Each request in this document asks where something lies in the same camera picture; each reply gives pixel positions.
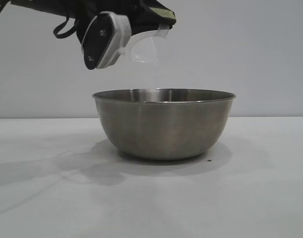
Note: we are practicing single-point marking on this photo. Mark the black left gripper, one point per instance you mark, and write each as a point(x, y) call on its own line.
point(111, 5)

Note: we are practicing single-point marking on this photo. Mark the translucent plastic measuring cup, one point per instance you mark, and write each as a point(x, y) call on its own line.
point(143, 53)

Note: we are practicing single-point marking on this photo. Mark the stainless steel mixing bowl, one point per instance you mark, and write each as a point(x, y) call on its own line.
point(163, 126)

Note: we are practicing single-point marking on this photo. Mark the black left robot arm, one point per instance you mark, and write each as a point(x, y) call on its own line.
point(42, 6)

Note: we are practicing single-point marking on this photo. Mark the white-rimmed left wrist camera mount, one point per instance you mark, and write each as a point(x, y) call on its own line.
point(101, 42)

